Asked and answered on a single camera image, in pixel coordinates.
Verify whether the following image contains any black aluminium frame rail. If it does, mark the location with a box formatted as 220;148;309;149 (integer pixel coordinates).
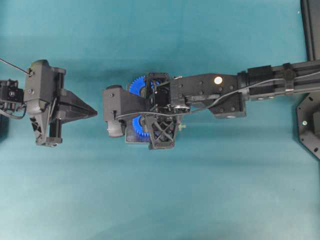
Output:
300;0;320;61

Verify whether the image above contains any blue plastic gear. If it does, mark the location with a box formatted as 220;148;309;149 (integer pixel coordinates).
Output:
128;76;154;97
132;115;150;137

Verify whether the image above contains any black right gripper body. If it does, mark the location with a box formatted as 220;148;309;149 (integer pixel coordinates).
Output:
143;72;181;150

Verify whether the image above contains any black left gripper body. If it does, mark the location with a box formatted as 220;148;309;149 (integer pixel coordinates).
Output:
48;67;66;147

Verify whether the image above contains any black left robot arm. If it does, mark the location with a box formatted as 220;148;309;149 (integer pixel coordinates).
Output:
0;67;98;147

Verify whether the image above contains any grey metal base block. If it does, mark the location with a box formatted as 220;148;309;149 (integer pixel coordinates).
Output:
125;122;150;144

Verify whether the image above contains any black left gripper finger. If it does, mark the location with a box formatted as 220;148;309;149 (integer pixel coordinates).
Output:
59;88;97;113
58;105;98;124

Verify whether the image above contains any near blue plastic gear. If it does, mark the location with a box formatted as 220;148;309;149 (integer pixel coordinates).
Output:
132;115;150;137

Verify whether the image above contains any black left camera cable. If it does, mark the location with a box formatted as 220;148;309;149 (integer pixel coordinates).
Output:
0;58;32;76

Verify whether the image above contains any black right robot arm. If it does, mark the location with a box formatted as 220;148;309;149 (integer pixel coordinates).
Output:
143;60;320;150

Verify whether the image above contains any black right camera cable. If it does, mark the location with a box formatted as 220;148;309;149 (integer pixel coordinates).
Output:
113;77;320;121

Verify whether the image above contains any black camera cable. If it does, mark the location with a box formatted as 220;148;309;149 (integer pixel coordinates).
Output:
113;77;320;121
0;58;32;76

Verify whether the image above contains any far blue plastic gear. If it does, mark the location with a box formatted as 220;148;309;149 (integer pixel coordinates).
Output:
128;76;154;97

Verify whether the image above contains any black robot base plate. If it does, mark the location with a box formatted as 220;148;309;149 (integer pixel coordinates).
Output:
295;91;320;162

